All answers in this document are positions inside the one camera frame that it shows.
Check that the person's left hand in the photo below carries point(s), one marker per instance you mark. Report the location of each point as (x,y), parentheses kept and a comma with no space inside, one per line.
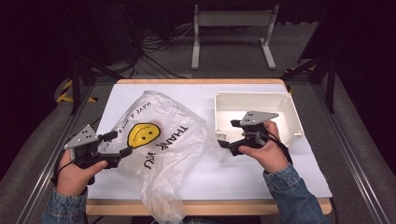
(73,177)

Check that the clear plastic bag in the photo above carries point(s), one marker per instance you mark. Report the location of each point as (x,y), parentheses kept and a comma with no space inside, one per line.
(174,149)

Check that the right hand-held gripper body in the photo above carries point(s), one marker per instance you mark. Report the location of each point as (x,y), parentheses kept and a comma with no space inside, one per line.
(257,117)

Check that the person's right hand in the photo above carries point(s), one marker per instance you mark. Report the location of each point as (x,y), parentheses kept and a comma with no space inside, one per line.
(270,155)

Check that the white plastic box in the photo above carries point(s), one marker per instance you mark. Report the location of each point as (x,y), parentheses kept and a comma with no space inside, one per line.
(280,102)

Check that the yellow and black floor tape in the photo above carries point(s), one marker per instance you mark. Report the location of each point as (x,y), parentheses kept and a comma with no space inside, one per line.
(67,93)

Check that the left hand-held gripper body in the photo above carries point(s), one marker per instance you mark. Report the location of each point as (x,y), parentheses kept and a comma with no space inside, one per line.
(81,138)

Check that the white metal stand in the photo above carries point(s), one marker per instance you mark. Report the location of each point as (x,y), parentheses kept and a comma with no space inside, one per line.
(230,18)

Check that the black tripod stand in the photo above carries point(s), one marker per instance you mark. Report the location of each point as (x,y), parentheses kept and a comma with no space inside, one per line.
(330,81)
(77,84)

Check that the aluminium frame rail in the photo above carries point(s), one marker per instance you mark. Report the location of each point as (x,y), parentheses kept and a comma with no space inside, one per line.
(351,161)
(46,168)

